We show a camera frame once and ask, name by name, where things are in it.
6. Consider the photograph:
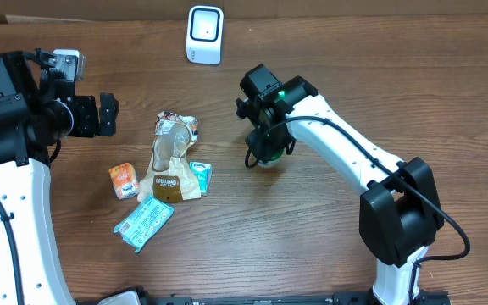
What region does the green lid jar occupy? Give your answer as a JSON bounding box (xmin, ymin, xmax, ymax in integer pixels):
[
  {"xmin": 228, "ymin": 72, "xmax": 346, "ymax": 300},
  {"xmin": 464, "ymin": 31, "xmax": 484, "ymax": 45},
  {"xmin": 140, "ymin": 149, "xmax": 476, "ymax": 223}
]
[{"xmin": 258, "ymin": 156, "xmax": 281, "ymax": 168}]

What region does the orange Kleenex tissue pack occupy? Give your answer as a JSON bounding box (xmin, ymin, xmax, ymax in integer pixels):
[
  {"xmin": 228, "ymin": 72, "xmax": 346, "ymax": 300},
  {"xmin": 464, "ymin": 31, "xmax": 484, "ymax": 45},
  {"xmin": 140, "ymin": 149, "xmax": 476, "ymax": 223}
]
[{"xmin": 108, "ymin": 163, "xmax": 139, "ymax": 199}]

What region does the teal Kleenex tissue pack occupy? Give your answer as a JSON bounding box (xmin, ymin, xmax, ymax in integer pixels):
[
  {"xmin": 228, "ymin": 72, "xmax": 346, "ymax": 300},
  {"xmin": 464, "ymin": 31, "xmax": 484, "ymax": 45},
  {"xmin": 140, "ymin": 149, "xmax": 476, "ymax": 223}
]
[{"xmin": 189, "ymin": 161, "xmax": 213, "ymax": 196}]

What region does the beige Pantree bread bag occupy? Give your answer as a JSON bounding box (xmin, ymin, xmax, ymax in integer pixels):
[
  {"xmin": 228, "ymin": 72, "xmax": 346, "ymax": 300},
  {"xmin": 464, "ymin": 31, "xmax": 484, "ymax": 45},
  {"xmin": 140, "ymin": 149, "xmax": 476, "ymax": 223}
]
[{"xmin": 137, "ymin": 111, "xmax": 202, "ymax": 203}]

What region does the teal wet wipes pack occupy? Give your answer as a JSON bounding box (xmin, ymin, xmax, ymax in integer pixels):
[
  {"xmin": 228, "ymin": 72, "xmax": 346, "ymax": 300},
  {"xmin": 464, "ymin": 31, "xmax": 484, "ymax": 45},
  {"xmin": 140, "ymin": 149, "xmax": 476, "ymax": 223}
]
[{"xmin": 113, "ymin": 195, "xmax": 174, "ymax": 253}]

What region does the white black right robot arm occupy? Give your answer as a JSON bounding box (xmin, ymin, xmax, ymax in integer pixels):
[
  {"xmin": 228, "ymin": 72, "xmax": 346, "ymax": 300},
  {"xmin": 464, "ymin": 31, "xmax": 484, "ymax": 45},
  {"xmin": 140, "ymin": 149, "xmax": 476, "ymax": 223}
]
[{"xmin": 236, "ymin": 64, "xmax": 450, "ymax": 304}]

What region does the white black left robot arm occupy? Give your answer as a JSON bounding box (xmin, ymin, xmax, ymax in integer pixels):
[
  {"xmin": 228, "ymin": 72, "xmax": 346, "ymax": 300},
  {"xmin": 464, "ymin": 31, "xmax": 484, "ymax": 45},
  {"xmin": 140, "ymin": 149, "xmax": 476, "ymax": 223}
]
[{"xmin": 0, "ymin": 49, "xmax": 119, "ymax": 304}]

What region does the white barcode scanner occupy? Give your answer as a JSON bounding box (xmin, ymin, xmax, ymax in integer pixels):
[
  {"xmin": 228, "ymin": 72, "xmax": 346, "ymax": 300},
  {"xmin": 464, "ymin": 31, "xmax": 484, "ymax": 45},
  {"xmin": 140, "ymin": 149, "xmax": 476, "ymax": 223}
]
[{"xmin": 186, "ymin": 5, "xmax": 224, "ymax": 65}]

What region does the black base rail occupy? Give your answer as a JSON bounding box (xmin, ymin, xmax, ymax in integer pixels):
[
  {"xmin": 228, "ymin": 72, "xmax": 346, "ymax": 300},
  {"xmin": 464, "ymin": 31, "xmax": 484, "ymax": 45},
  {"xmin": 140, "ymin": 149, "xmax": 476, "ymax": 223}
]
[{"xmin": 78, "ymin": 286, "xmax": 452, "ymax": 305}]

